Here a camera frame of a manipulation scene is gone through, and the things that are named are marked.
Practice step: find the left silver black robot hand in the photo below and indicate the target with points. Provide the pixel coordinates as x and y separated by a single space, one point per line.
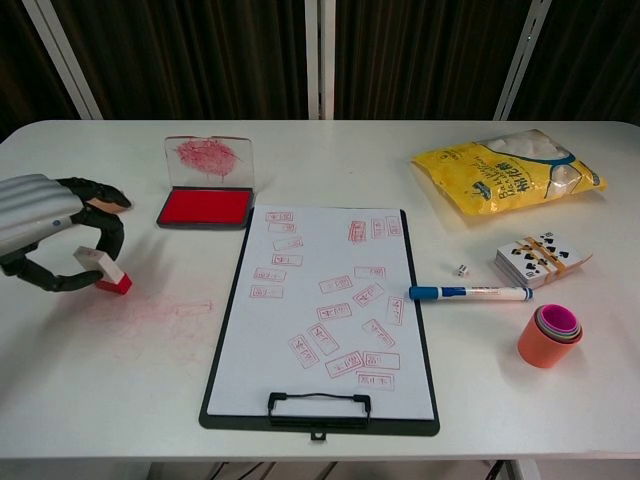
30 210

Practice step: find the white red rubber stamp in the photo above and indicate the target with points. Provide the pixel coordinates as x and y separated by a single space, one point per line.
117 286

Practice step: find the dark pleated curtain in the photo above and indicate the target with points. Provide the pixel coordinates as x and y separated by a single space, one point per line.
200 50

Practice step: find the white paper with red stamps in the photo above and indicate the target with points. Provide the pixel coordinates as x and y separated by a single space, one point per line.
320 260

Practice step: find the black clipboard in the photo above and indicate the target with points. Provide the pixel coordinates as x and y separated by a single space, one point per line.
320 430

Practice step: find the small white die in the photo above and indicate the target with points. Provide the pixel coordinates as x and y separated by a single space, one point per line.
462 270

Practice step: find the blue white marker pen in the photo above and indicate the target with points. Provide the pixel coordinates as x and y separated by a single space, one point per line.
475 292

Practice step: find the yellow bag of white balls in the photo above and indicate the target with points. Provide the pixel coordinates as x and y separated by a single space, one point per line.
500 185

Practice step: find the banded playing card deck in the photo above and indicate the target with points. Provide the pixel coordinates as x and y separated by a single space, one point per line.
540 260

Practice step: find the magenta stacking cup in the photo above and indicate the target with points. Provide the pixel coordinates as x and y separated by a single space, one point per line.
559 320

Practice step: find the white frame post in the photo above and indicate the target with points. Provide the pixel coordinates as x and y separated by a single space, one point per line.
522 60
320 60
62 60

